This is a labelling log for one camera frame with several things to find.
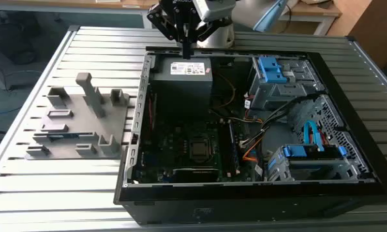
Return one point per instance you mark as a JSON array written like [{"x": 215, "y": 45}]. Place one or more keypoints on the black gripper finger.
[
  {"x": 162, "y": 24},
  {"x": 209, "y": 30}
]

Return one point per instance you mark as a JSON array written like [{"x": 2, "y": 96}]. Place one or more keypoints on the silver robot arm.
[{"x": 217, "y": 38}]

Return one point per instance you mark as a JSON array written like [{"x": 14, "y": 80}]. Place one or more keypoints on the grey power supply unit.
[{"x": 180, "y": 77}]

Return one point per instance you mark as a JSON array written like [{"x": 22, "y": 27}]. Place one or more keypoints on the grey metal drive cage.
[{"x": 276, "y": 96}]

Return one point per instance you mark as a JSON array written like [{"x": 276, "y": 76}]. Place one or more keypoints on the grey plastic parts rack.
[{"x": 82, "y": 116}]

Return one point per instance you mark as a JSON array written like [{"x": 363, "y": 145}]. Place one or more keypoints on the silver CPU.
[{"x": 199, "y": 148}]

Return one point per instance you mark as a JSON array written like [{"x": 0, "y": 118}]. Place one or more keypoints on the dark green motherboard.
[{"x": 166, "y": 145}]

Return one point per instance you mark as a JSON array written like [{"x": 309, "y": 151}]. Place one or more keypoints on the perforated metal cage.
[{"x": 328, "y": 113}]

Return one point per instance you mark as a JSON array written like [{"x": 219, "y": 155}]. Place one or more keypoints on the wooden cabinet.
[{"x": 373, "y": 29}]

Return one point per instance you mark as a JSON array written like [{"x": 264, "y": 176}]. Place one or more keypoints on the CPU socket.
[{"x": 199, "y": 159}]

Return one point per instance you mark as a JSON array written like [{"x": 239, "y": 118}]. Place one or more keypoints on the hard disk in blue carrier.
[{"x": 296, "y": 152}]

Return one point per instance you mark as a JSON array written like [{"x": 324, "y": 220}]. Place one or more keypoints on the black graphics card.
[{"x": 196, "y": 175}]

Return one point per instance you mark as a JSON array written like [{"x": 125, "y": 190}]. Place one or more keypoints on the grey metal disk bay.
[{"x": 309, "y": 166}]

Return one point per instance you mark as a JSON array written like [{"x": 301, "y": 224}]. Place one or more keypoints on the black PC case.
[{"x": 244, "y": 193}]

